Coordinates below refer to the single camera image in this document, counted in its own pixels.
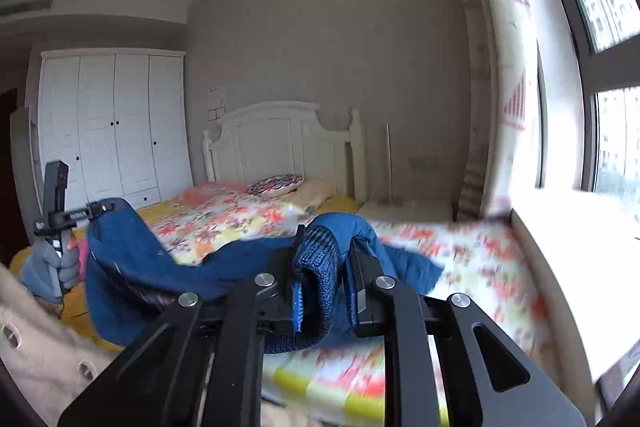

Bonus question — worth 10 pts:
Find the blue quilted puffer jacket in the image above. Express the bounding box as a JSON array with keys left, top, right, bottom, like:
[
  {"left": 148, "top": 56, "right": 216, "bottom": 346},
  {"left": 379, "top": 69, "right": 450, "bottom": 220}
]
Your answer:
[{"left": 85, "top": 202, "right": 442, "bottom": 355}]

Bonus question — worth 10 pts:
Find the cream textured pillow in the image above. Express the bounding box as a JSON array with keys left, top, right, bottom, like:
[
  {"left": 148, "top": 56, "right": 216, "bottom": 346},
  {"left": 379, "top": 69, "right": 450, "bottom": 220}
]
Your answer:
[{"left": 286, "top": 179, "right": 334, "bottom": 211}]

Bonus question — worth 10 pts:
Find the left hand grey glove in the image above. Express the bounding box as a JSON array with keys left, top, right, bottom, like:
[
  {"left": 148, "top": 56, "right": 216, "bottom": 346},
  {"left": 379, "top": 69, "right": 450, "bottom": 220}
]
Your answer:
[{"left": 21, "top": 235, "right": 80, "bottom": 305}]

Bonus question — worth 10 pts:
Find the nautical print curtain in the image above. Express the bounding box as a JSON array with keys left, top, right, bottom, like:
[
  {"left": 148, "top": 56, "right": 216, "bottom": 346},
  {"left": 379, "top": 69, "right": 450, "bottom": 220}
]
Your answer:
[{"left": 456, "top": 0, "right": 540, "bottom": 220}]

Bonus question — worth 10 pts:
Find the wall socket plate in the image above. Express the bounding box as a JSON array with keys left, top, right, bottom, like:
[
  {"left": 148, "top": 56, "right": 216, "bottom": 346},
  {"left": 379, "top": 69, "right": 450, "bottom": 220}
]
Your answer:
[{"left": 408, "top": 156, "right": 438, "bottom": 174}]

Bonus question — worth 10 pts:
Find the floral quilt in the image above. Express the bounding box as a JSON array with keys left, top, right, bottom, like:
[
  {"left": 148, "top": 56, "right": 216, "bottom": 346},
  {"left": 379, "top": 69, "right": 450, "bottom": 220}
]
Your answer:
[{"left": 150, "top": 196, "right": 557, "bottom": 427}]

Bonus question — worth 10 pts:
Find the patterned round cushion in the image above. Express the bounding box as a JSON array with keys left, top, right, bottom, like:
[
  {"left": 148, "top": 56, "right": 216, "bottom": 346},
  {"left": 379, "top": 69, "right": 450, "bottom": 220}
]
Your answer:
[{"left": 246, "top": 173, "right": 305, "bottom": 198}]

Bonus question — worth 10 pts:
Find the window frame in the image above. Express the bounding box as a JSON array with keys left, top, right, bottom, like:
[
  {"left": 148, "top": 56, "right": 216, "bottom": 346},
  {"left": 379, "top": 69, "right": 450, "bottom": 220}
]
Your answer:
[{"left": 532, "top": 0, "right": 639, "bottom": 192}]

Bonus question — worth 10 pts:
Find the white wooden headboard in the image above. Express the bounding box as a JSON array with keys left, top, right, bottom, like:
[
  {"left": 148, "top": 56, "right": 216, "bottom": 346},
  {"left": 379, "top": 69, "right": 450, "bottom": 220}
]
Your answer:
[{"left": 202, "top": 101, "right": 369, "bottom": 202}]

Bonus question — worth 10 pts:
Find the yellow bed sheet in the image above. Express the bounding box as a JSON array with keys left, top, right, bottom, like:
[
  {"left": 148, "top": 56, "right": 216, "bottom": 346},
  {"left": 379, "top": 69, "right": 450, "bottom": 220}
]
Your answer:
[{"left": 8, "top": 198, "right": 191, "bottom": 353}]

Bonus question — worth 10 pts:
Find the white nightstand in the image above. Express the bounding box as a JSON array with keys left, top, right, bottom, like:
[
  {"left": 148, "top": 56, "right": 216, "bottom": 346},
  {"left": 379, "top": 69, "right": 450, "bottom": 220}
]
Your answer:
[{"left": 357, "top": 199, "right": 454, "bottom": 223}]

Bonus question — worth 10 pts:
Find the white wardrobe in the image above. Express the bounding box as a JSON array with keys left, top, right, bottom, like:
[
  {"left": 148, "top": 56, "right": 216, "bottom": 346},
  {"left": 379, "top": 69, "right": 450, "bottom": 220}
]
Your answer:
[{"left": 37, "top": 48, "right": 193, "bottom": 208}]

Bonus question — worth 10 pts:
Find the slim white desk lamp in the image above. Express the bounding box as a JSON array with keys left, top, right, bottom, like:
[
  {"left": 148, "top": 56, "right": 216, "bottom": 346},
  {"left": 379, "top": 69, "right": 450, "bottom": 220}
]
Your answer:
[{"left": 385, "top": 121, "right": 394, "bottom": 204}]

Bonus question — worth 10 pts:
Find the yellow pillow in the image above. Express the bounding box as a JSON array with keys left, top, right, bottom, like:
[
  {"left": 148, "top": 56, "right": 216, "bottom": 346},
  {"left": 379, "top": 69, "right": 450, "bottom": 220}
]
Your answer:
[{"left": 316, "top": 195, "right": 361, "bottom": 215}]

